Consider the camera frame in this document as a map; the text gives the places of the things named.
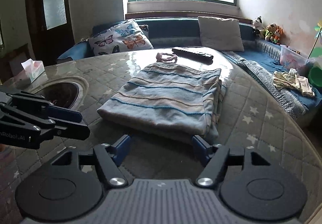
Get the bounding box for blue striped knit garment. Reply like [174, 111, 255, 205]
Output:
[97, 62, 226, 144]

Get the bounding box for cream crumpled clothes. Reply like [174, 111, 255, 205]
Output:
[272, 68, 315, 97]

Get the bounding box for tissue box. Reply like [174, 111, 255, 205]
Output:
[21, 59, 45, 83]

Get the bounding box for black remote control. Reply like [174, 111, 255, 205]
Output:
[172, 47, 213, 64]

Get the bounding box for butterfly print pillow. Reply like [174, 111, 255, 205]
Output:
[88, 19, 153, 56]

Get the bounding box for dark wooden door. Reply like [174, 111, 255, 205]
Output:
[25, 0, 74, 66]

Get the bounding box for blue sofa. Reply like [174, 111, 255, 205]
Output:
[57, 17, 321, 125]

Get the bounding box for grey square cushion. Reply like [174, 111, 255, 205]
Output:
[198, 16, 244, 52]

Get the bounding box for clear plastic storage box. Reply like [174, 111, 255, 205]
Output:
[279, 45, 312, 77]

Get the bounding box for green plastic basin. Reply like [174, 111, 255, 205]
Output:
[308, 66, 322, 89]

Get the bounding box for orange plush toys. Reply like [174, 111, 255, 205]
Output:
[264, 23, 283, 45]

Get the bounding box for panda plush toy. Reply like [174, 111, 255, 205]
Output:
[252, 16, 263, 38]

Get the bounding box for colourful pinwheel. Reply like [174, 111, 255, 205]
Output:
[307, 20, 322, 58]

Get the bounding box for pink hair tie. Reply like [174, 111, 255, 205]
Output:
[155, 52, 179, 64]

